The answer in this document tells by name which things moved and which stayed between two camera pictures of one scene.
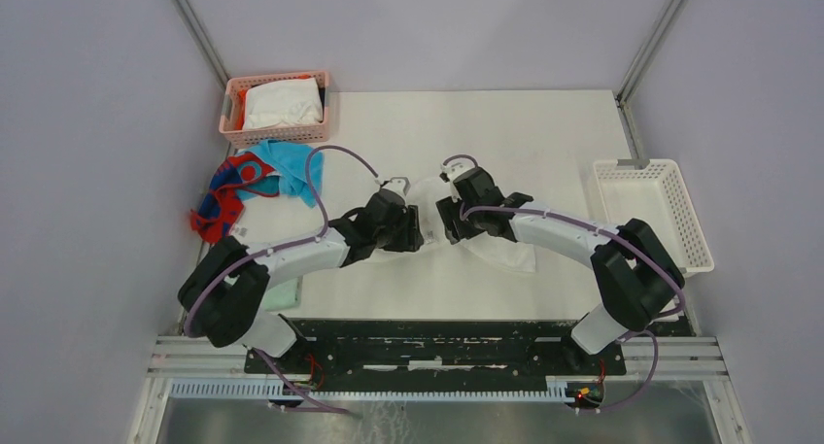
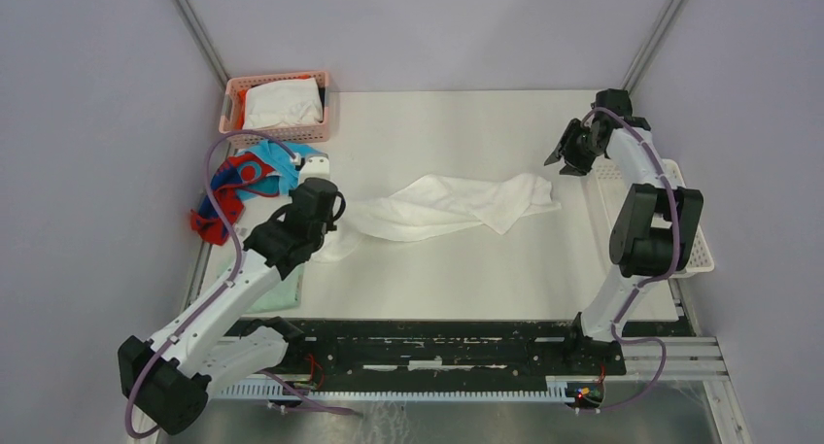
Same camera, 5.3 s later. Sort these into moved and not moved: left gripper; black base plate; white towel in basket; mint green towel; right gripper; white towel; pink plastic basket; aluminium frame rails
Moved: right gripper; white towel; left gripper
Not moved: aluminium frame rails; black base plate; mint green towel; pink plastic basket; white towel in basket
